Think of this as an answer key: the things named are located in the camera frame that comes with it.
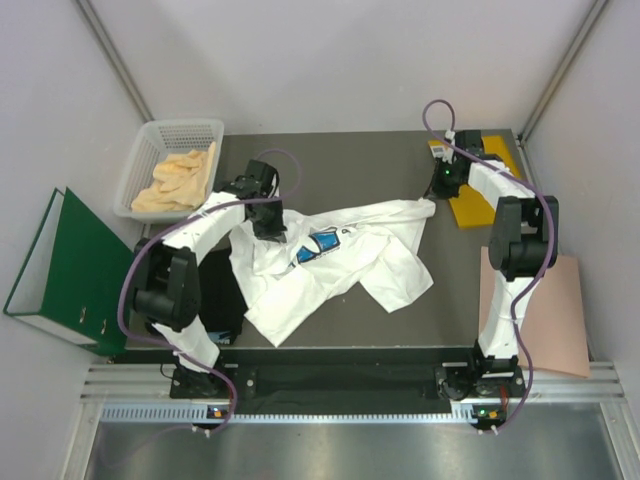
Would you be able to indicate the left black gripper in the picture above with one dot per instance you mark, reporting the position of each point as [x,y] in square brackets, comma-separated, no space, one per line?
[276,230]

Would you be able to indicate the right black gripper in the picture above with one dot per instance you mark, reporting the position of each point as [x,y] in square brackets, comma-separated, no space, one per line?
[436,190]

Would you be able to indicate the white t shirt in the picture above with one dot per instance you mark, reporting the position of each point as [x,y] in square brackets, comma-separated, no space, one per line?
[325,255]

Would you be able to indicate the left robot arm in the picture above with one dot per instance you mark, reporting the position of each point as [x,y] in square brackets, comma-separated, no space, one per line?
[197,370]

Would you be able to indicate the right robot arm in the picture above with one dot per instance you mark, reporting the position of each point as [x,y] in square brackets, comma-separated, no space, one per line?
[522,246]

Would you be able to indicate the orange t shirt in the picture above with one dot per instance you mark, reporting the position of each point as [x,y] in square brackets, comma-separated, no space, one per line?
[179,183]

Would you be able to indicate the black folded t shirt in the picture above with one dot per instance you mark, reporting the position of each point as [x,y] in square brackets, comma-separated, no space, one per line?
[171,289]

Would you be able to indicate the white plastic basket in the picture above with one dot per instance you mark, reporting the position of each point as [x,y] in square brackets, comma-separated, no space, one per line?
[154,142]

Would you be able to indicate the pink paper sheet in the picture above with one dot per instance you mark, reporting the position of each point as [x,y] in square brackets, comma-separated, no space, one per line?
[553,329]

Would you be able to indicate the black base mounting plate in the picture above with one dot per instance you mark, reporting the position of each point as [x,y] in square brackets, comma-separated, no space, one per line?
[284,382]

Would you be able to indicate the green ring binder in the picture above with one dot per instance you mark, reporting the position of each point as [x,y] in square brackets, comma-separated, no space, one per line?
[70,281]

